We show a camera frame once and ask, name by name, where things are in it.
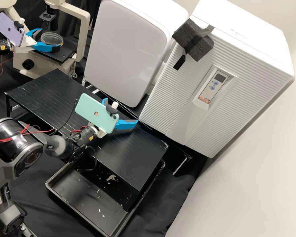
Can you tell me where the right wrist camera phone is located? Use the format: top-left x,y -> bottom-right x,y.
75,93 -> 121,136

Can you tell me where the cream microscope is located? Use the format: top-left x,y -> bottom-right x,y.
0,0 -> 92,77

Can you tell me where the wrist camera phone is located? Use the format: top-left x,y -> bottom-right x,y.
75,93 -> 121,136
0,12 -> 26,48

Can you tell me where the black cable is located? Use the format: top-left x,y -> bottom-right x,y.
56,98 -> 80,132
76,145 -> 98,173

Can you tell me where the petri dish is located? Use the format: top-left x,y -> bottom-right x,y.
40,32 -> 64,47

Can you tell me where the black tray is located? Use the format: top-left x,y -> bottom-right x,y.
45,159 -> 166,237

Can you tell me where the white incubator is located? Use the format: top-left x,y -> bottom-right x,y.
162,0 -> 296,82

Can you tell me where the left wrist camera phone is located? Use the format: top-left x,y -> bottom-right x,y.
0,12 -> 26,48

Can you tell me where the incubator door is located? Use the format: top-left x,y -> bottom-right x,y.
139,18 -> 295,159

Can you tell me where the black platform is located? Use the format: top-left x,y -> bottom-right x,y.
5,68 -> 168,211
81,79 -> 208,176

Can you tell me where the white box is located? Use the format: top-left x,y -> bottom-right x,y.
84,0 -> 191,108

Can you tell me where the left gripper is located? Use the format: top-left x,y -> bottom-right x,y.
13,28 -> 64,53

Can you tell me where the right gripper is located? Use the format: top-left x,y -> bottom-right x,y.
87,98 -> 139,138

